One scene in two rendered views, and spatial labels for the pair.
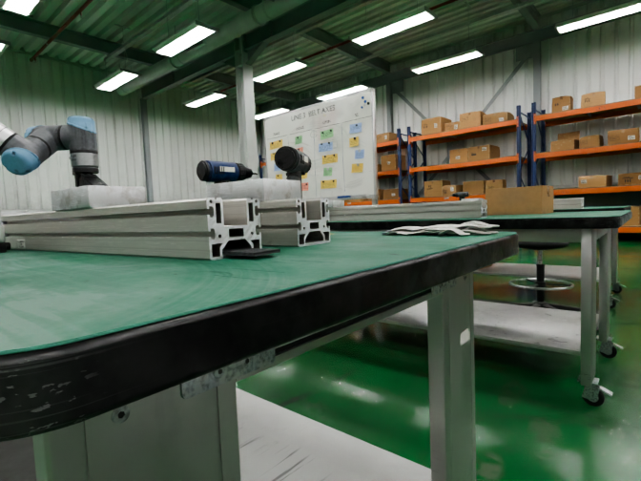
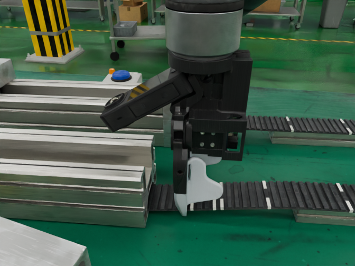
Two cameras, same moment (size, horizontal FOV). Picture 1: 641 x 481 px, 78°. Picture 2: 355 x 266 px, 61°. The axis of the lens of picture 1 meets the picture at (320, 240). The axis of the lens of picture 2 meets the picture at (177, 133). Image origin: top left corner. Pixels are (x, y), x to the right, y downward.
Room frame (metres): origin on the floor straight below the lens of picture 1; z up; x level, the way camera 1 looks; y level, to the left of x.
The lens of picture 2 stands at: (1.49, 0.53, 1.09)
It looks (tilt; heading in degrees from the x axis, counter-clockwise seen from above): 32 degrees down; 150
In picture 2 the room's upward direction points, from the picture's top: straight up
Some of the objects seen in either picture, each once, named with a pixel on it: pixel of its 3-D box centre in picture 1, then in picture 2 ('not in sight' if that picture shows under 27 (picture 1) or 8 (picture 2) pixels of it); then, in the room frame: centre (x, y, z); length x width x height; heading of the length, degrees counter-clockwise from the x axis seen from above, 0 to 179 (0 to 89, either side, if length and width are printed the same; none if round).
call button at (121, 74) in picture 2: not in sight; (121, 76); (0.87, 0.75, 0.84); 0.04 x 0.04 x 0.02
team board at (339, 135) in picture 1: (319, 198); not in sight; (4.23, 0.00, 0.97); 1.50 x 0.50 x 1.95; 49
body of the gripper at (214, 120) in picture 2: (86, 188); (206, 103); (1.24, 0.72, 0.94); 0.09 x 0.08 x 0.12; 54
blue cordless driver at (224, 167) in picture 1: (232, 198); not in sight; (1.19, 0.26, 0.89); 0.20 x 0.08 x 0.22; 137
